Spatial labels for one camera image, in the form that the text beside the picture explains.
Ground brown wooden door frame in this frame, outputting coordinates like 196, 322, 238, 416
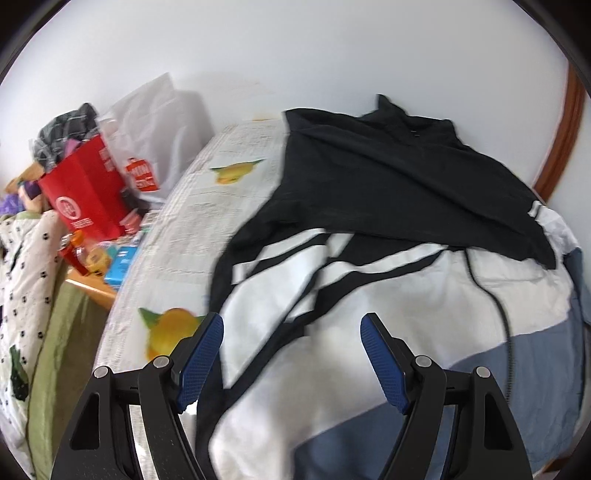
532, 65, 588, 202

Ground red paper bag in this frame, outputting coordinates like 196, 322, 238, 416
38, 134, 129, 241

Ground purple cloth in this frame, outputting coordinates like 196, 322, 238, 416
0, 181, 45, 216

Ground dark plaid cloth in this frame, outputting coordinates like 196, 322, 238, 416
31, 102, 100, 169

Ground black white colour-block jacket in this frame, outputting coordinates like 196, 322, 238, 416
196, 93, 591, 480

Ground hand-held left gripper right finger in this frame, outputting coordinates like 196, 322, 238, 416
360, 312, 534, 480

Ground blue box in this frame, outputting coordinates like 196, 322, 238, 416
103, 244, 140, 285

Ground orange capped bottle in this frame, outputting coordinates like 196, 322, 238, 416
59, 230, 90, 274

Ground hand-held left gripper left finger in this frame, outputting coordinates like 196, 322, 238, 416
50, 312, 225, 480

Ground black cord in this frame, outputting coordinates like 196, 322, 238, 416
465, 249, 518, 403

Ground white dotted blanket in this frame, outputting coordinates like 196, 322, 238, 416
0, 211, 70, 477

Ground white plastic bag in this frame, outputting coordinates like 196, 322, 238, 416
98, 72, 215, 205

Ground wooden side table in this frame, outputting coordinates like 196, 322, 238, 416
65, 267, 119, 311

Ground newspaper fruit print tablecloth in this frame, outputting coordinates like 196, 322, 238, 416
92, 119, 295, 480

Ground green bed sheet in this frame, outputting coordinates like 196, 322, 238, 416
25, 277, 112, 480

